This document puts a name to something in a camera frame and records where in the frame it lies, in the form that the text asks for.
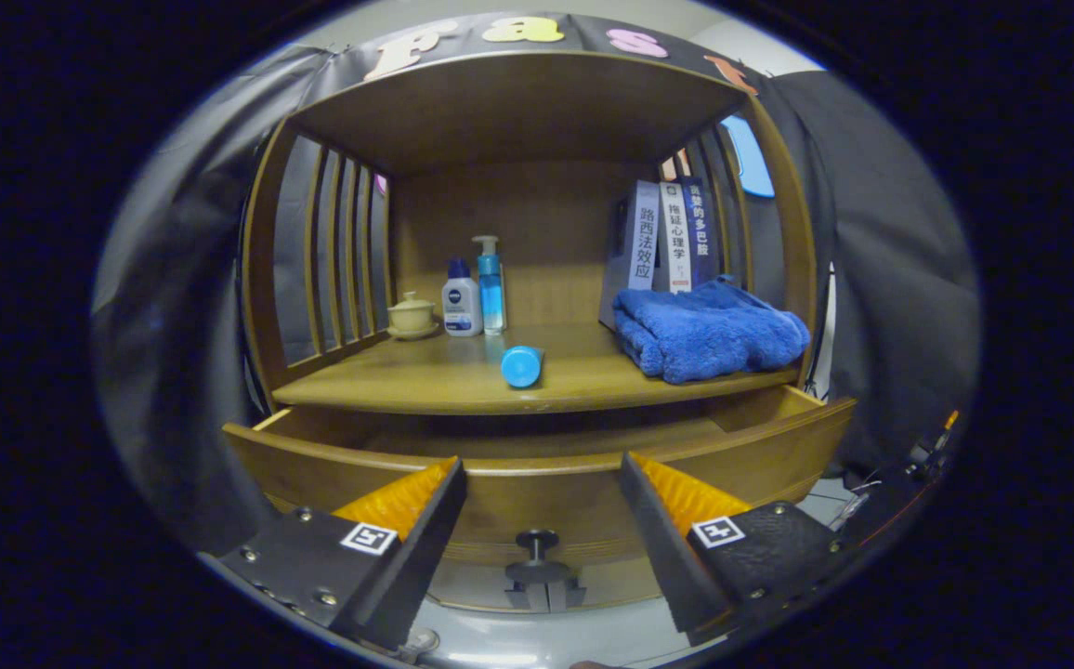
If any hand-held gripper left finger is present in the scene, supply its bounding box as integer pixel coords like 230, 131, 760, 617
212, 457, 468, 651

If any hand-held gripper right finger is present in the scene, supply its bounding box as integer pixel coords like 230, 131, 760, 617
619, 453, 858, 647

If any blue white cosmetic tube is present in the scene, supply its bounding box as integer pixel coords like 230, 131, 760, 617
501, 346, 545, 388

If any wooden cabinet door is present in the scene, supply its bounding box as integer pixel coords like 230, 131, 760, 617
551, 556, 670, 612
426, 560, 549, 614

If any wooden countertop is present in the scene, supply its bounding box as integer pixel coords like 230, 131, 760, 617
272, 321, 803, 416

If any wooden cabinet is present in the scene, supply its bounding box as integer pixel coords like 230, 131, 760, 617
240, 48, 858, 614

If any folded blue towel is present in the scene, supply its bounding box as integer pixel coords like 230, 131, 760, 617
613, 275, 812, 386

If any small lidded ceramic teacup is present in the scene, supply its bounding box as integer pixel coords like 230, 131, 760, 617
386, 291, 440, 341

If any white lotion bottle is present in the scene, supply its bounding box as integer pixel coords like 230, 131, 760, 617
441, 257, 484, 337

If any blue pump bottle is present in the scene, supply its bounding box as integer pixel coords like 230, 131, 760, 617
472, 235, 507, 335

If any black orange tool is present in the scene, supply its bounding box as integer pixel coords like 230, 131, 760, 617
904, 409, 961, 475

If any dark blue spine book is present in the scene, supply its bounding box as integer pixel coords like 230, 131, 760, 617
683, 177, 719, 287

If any black backdrop cloth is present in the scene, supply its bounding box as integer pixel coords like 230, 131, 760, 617
91, 11, 982, 558

